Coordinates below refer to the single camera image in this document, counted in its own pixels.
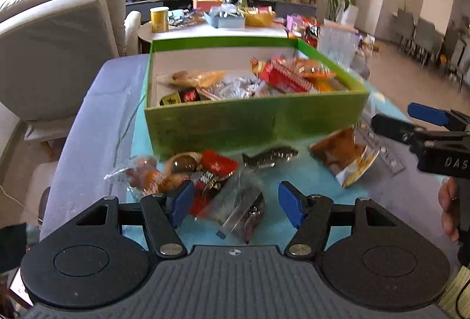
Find person's right hand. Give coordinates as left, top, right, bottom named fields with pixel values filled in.
left=438, top=176, right=462, bottom=243

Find wicker basket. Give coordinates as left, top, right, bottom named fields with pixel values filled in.
left=242, top=8, right=276, bottom=27

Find clear plastic strip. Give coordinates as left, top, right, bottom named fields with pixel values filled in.
left=353, top=120, right=407, bottom=177

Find yellow canister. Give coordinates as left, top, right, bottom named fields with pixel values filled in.
left=150, top=6, right=170, bottom=34

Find brown and white snack bag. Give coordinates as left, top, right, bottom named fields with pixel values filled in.
left=309, top=126, right=380, bottom=188

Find orange box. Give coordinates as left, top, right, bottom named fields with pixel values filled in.
left=193, top=0, right=223, bottom=11

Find heap of red snack bags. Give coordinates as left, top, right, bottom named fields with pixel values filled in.
left=300, top=18, right=321, bottom=48

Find dark snack packet red label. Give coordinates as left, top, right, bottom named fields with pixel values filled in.
left=160, top=88, right=201, bottom=106

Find cream seat cushion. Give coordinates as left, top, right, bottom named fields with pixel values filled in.
left=0, top=0, right=120, bottom=122

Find grey dining chair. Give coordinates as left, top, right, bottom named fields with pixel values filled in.
left=441, top=23, right=470, bottom=85
left=394, top=8, right=416, bottom=56
left=413, top=18, right=444, bottom=67

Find dark low cabinet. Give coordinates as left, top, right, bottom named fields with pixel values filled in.
left=125, top=0, right=317, bottom=17

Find large-leaf floor plant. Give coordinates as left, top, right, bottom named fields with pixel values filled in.
left=325, top=0, right=359, bottom=26

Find dark cloth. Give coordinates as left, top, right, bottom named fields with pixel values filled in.
left=0, top=223, right=28, bottom=274

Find dark fish-shaped snack packet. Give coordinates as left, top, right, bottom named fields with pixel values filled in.
left=241, top=146, right=299, bottom=170

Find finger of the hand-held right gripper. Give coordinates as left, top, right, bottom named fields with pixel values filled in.
left=371, top=113, right=427, bottom=148
left=407, top=102, right=470, bottom=133

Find teal mat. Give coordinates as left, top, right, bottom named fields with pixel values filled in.
left=121, top=91, right=423, bottom=250

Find clear packet brown round snacks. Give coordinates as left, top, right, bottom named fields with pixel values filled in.
left=105, top=155, right=167, bottom=203

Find clear packet brown bun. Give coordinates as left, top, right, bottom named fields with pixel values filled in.
left=165, top=152, right=203, bottom=191

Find blue plastic basket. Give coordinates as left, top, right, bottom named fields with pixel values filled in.
left=204, top=8, right=246, bottom=29

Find heap of mixed snack packets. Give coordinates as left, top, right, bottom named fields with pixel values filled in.
left=159, top=54, right=349, bottom=107

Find round white table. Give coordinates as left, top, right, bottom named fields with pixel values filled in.
left=137, top=19, right=291, bottom=45

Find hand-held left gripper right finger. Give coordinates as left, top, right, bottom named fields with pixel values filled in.
left=278, top=180, right=401, bottom=257

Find lilac cloth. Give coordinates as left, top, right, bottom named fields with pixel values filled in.
left=40, top=54, right=447, bottom=242

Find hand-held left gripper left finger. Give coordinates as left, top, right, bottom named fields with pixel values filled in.
left=75, top=179, right=195, bottom=258

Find green cardboard box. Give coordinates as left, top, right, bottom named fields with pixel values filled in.
left=144, top=37, right=371, bottom=162

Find white cable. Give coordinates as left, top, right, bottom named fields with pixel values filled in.
left=0, top=183, right=42, bottom=225

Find clear packet dark snack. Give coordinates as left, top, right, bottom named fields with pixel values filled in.
left=200, top=168, right=266, bottom=245

